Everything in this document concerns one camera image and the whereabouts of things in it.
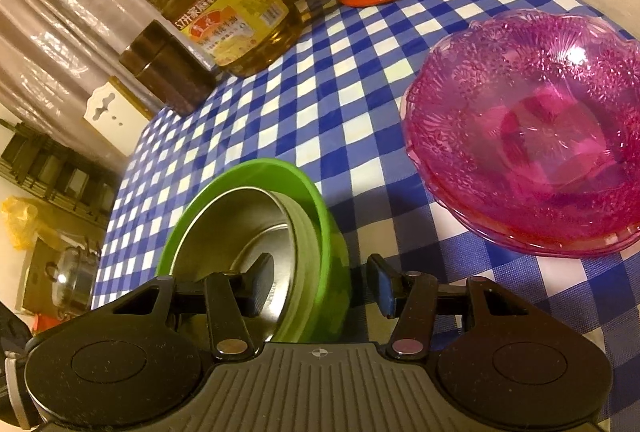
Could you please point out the green plastic bowl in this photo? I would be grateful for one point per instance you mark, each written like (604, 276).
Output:
(333, 296)

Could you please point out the white wooden chair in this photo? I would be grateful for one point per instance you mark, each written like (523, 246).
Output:
(117, 115)

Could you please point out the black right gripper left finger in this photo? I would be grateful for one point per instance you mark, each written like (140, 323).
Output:
(233, 298)

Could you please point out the steel pot with lid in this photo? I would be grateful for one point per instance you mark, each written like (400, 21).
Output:
(73, 276)

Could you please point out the blue checkered tablecloth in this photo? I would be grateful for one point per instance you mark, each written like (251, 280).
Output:
(330, 106)

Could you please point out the pink plastic dish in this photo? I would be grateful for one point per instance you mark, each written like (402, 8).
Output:
(547, 81)
(490, 164)
(578, 227)

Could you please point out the black metal rack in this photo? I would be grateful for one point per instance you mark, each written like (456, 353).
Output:
(57, 174)

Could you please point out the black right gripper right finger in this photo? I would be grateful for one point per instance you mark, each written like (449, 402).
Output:
(411, 299)

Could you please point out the yellow plastic bag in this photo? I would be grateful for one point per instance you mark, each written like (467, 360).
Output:
(27, 221)

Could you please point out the red box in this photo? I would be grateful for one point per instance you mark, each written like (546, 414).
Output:
(43, 322)

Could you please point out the round steel tin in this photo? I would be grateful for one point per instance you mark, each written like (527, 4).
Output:
(229, 235)

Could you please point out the brown cylindrical canister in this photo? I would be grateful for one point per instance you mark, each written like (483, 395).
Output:
(163, 65)

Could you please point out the white ceramic bowl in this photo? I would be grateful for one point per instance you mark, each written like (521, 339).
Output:
(298, 318)

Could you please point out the beige curtain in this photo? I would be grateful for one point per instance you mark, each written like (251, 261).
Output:
(55, 53)

